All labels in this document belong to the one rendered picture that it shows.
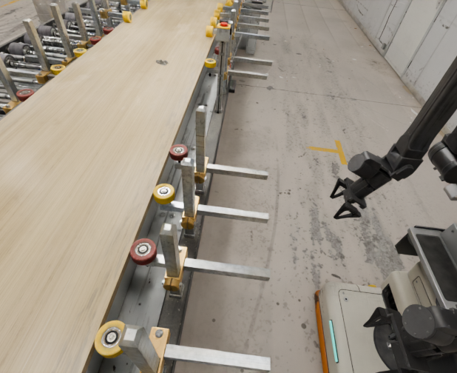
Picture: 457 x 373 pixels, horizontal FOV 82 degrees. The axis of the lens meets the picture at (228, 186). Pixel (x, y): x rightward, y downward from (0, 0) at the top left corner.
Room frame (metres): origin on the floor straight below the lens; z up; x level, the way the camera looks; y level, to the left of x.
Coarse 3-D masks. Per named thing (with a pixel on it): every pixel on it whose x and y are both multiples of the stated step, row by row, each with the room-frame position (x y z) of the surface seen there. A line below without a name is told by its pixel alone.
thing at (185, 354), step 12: (168, 348) 0.16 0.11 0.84; (180, 348) 0.17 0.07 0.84; (192, 348) 0.17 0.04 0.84; (180, 360) 0.14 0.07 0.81; (192, 360) 0.14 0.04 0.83; (204, 360) 0.14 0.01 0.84; (216, 360) 0.15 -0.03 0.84; (228, 360) 0.15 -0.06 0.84; (240, 360) 0.15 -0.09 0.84; (252, 360) 0.16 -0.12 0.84; (264, 360) 0.16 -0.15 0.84
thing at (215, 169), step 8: (176, 168) 0.89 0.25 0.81; (208, 168) 0.89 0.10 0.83; (216, 168) 0.90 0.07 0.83; (224, 168) 0.90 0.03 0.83; (232, 168) 0.91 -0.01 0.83; (240, 168) 0.92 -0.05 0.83; (240, 176) 0.89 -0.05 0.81; (248, 176) 0.89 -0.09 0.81; (256, 176) 0.89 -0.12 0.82; (264, 176) 0.89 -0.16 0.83
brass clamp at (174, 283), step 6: (180, 252) 0.43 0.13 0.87; (186, 252) 0.44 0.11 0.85; (180, 258) 0.41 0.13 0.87; (180, 264) 0.39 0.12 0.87; (180, 270) 0.37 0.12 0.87; (168, 276) 0.35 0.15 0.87; (180, 276) 0.35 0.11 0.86; (162, 282) 0.33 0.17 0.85; (168, 282) 0.33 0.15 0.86; (174, 282) 0.33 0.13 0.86; (180, 282) 0.34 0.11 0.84; (168, 288) 0.32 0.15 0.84; (174, 288) 0.32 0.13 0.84
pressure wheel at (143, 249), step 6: (138, 240) 0.44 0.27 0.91; (144, 240) 0.44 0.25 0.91; (150, 240) 0.44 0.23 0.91; (132, 246) 0.41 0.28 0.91; (138, 246) 0.41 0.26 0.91; (144, 246) 0.41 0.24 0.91; (150, 246) 0.42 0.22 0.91; (132, 252) 0.39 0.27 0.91; (138, 252) 0.39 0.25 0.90; (144, 252) 0.40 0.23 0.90; (150, 252) 0.40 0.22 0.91; (156, 252) 0.41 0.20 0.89; (132, 258) 0.38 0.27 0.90; (138, 258) 0.37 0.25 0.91; (144, 258) 0.38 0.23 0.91; (150, 258) 0.38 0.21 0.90; (138, 264) 0.37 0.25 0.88; (144, 264) 0.37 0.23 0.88
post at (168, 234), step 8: (168, 224) 0.38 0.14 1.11; (160, 232) 0.35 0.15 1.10; (168, 232) 0.35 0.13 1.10; (176, 232) 0.38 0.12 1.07; (160, 240) 0.35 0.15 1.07; (168, 240) 0.35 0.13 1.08; (176, 240) 0.37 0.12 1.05; (168, 248) 0.35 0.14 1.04; (176, 248) 0.36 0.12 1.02; (168, 256) 0.35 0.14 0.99; (176, 256) 0.36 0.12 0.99; (168, 264) 0.35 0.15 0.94; (176, 264) 0.35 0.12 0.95; (168, 272) 0.35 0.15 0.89; (176, 272) 0.35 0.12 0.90
